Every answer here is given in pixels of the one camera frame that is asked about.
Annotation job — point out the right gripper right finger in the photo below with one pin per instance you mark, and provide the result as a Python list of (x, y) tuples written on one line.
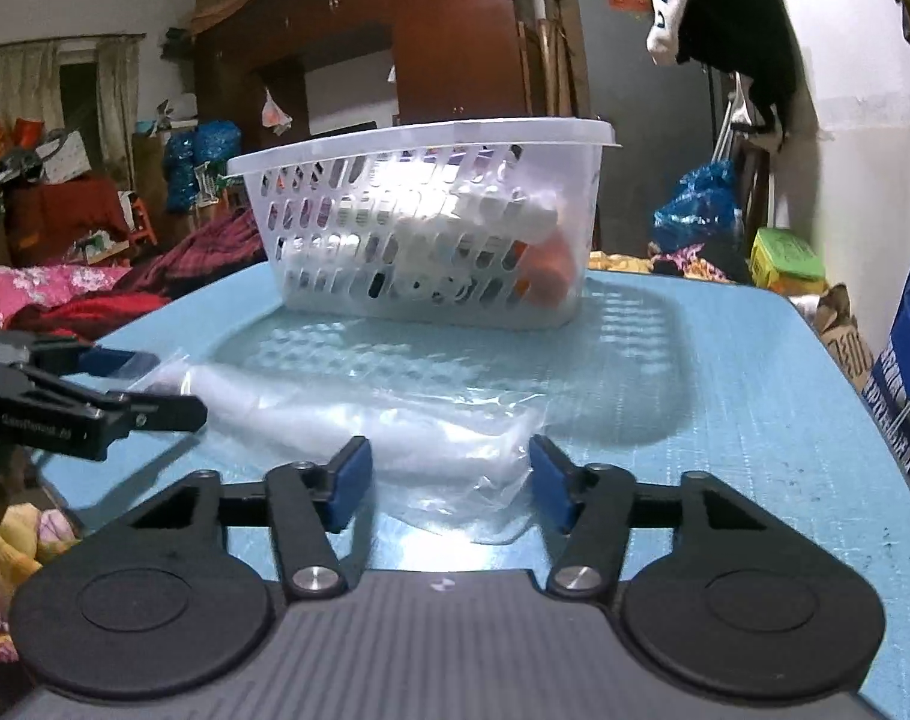
[(591, 506)]

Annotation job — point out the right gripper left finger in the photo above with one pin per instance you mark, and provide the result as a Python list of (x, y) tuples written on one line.
[(308, 501)]

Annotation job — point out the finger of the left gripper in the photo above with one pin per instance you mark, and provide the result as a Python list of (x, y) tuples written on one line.
[(61, 356), (41, 411)]

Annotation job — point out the clear plastic bag roll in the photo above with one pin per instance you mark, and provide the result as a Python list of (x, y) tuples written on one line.
[(448, 458)]

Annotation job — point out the orange package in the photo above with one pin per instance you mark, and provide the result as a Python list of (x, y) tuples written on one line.
[(544, 273)]

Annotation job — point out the red plaid blanket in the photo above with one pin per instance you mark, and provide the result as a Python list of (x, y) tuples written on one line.
[(217, 250)]

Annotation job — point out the yellow floral blanket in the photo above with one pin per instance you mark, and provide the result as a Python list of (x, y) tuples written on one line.
[(685, 264)]

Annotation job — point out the window curtain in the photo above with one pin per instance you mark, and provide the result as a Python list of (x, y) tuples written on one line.
[(30, 88)]

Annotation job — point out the white plastic basket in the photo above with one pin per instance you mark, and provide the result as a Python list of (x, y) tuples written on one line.
[(416, 223)]

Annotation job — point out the green yellow box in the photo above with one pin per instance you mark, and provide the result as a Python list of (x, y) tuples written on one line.
[(785, 264)]

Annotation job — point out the blue plastic bag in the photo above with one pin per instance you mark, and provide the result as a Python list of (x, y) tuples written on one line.
[(703, 206)]

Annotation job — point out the grey door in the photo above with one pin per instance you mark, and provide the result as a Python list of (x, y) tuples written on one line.
[(665, 119)]

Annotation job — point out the dark red wooden wardrobe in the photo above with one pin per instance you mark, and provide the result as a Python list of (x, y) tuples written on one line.
[(454, 59)]

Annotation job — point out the white black hanging hoodie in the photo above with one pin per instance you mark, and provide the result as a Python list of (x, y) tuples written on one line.
[(749, 39)]

